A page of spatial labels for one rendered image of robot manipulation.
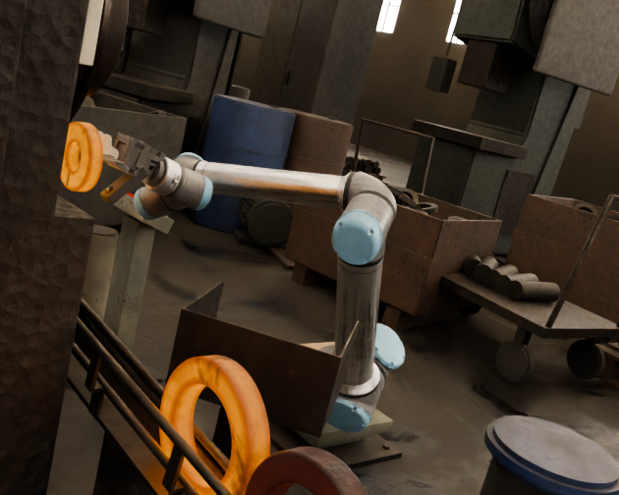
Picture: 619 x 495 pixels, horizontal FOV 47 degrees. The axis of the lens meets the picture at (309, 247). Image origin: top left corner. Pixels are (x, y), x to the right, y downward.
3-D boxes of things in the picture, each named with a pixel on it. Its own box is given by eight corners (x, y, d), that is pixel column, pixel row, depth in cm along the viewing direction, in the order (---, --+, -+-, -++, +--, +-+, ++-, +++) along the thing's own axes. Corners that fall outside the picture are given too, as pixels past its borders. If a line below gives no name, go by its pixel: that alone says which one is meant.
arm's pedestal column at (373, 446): (325, 400, 265) (330, 380, 263) (401, 458, 236) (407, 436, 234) (237, 412, 239) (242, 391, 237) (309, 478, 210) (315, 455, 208)
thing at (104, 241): (63, 392, 224) (90, 235, 213) (47, 374, 232) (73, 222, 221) (97, 387, 233) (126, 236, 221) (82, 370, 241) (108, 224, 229)
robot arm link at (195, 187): (190, 216, 188) (216, 207, 182) (152, 201, 179) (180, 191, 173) (192, 185, 192) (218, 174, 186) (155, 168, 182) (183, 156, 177)
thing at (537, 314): (621, 396, 351) (689, 209, 330) (537, 404, 314) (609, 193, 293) (454, 305, 444) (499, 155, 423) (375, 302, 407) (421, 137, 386)
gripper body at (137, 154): (115, 130, 168) (154, 149, 177) (99, 163, 168) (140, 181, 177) (132, 137, 163) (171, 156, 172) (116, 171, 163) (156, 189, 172)
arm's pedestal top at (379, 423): (329, 386, 257) (332, 376, 257) (390, 431, 234) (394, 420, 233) (257, 395, 237) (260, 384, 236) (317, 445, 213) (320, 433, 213)
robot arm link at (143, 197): (166, 205, 199) (196, 193, 192) (143, 229, 191) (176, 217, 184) (146, 178, 196) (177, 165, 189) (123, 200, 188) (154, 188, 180)
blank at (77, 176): (95, 135, 151) (110, 136, 154) (64, 112, 161) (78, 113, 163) (81, 201, 156) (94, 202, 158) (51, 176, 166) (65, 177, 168)
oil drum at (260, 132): (219, 236, 472) (249, 102, 453) (172, 210, 513) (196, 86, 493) (285, 238, 514) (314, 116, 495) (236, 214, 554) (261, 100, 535)
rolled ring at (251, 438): (295, 462, 77) (271, 467, 74) (215, 537, 87) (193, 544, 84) (228, 323, 86) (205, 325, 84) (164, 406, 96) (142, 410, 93)
